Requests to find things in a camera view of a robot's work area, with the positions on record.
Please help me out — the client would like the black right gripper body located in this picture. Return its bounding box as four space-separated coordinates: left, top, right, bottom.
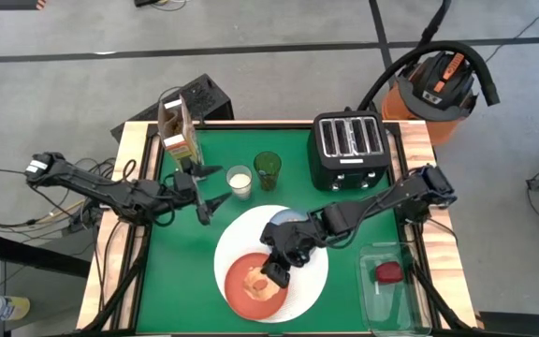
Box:
258 217 329 269

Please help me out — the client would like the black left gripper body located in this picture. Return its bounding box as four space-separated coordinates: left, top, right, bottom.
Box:
173 158 213 227

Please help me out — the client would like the toast slice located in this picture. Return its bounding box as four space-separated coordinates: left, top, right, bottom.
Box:
242 265 282 301

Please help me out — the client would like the panda cereal box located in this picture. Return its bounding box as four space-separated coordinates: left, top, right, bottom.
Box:
156 94 204 172

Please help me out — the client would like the red apple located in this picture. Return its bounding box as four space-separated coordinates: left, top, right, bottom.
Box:
373 260 405 286

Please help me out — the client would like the light blue bowl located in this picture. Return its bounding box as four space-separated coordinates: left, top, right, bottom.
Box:
268 208 312 231

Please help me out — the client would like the clear glass with white filling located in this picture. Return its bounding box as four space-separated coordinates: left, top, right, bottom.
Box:
225 164 255 202

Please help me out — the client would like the white woven round placemat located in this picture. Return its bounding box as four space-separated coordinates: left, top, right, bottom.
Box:
212 203 330 325

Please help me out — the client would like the orange round plate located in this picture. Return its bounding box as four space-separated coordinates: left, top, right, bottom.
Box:
223 252 290 322

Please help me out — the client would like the ribbed tinted drinking glass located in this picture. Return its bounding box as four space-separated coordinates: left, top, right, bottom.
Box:
253 150 284 192

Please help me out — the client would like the black perforated case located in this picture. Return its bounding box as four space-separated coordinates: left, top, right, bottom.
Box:
109 72 236 142

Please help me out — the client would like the black four-slot toaster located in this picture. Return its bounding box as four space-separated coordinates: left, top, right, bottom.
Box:
307 110 393 192

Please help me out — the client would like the clear plastic container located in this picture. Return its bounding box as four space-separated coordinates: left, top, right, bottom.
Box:
357 242 432 336

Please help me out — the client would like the orange black shop vacuum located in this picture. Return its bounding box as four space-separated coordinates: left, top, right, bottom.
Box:
380 50 480 147

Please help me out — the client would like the yellow white bottle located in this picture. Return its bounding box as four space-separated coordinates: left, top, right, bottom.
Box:
0 294 32 323

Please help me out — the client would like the black orange striped bar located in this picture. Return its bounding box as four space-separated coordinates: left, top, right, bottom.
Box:
0 0 46 11
476 310 539 337

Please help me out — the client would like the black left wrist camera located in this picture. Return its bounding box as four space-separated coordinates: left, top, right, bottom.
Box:
173 171 197 194

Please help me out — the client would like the black vacuum hose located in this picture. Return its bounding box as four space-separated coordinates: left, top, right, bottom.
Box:
356 0 502 112

